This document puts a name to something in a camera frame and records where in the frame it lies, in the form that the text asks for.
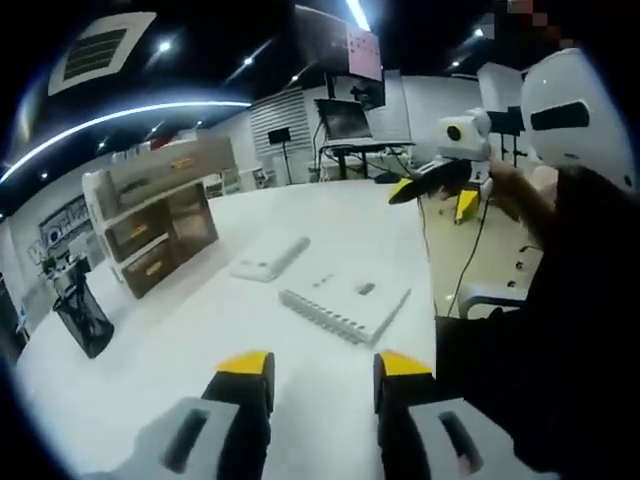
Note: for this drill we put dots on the group of ceiling spotlights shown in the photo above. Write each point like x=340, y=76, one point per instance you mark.
x=164, y=46

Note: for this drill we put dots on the small black screen on pole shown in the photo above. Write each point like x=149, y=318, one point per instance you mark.
x=280, y=135

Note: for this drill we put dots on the black tripod stand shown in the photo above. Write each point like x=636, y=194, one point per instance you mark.
x=505, y=122

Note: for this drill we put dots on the white plastic drawer cabinet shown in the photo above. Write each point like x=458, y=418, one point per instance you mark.
x=150, y=220

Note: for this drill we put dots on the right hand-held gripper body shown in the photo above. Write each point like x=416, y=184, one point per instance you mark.
x=465, y=135

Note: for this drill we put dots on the person's right hand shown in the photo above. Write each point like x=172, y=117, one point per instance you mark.
x=510, y=187

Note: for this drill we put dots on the long curved ceiling light strip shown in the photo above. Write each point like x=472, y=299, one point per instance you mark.
x=356, y=10
x=125, y=116

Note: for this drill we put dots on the white window blinds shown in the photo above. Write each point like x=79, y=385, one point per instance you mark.
x=280, y=110

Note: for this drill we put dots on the blue wall lettering sign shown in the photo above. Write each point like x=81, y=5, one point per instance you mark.
x=55, y=237

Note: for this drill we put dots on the thick white sticky note stack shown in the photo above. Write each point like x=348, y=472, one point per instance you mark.
x=260, y=267

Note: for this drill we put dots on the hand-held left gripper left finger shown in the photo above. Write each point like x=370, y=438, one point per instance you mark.
x=200, y=440

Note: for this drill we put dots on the white ceiling air vent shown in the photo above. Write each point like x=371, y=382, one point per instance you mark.
x=95, y=50

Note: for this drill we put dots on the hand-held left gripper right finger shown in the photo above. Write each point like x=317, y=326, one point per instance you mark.
x=425, y=440

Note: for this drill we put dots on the hanging black display screen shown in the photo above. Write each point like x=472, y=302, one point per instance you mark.
x=362, y=55

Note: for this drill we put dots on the black mesh pen holder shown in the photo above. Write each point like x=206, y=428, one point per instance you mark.
x=90, y=330

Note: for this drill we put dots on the open laptop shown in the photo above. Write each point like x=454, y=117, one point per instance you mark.
x=345, y=120

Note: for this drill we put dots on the black marker pen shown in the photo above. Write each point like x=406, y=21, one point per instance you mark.
x=80, y=280

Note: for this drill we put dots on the white spiral notebook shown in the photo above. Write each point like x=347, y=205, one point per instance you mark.
x=350, y=305

